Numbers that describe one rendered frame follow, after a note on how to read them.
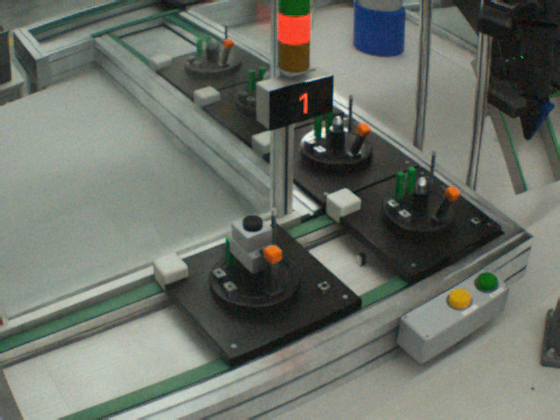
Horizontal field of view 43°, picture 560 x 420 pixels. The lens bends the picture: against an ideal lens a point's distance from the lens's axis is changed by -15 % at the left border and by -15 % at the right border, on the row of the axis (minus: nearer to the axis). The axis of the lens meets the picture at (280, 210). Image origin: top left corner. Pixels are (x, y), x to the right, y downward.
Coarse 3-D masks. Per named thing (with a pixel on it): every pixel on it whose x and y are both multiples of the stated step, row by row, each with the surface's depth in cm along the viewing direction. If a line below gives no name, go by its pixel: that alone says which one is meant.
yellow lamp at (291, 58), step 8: (280, 48) 121; (288, 48) 120; (296, 48) 119; (304, 48) 120; (280, 56) 121; (288, 56) 120; (296, 56) 120; (304, 56) 121; (280, 64) 122; (288, 64) 121; (296, 64) 121; (304, 64) 122
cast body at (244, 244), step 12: (252, 216) 120; (240, 228) 119; (252, 228) 118; (264, 228) 119; (240, 240) 119; (252, 240) 118; (264, 240) 119; (240, 252) 121; (252, 252) 119; (252, 264) 119; (264, 264) 120
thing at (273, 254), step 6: (270, 246) 117; (276, 246) 117; (264, 252) 117; (270, 252) 116; (276, 252) 116; (270, 258) 116; (276, 258) 116; (270, 264) 117; (276, 264) 118; (270, 270) 118; (276, 270) 118; (270, 276) 119; (276, 276) 119; (270, 282) 119; (276, 282) 120; (270, 288) 120; (276, 288) 120
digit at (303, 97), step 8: (296, 88) 123; (304, 88) 124; (312, 88) 125; (296, 96) 124; (304, 96) 125; (312, 96) 126; (296, 104) 125; (304, 104) 126; (312, 104) 127; (296, 112) 126; (304, 112) 127; (312, 112) 128; (296, 120) 127
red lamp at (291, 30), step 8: (280, 16) 117; (304, 16) 117; (280, 24) 118; (288, 24) 117; (296, 24) 117; (304, 24) 117; (280, 32) 119; (288, 32) 118; (296, 32) 118; (304, 32) 118; (280, 40) 120; (288, 40) 119; (296, 40) 119; (304, 40) 119
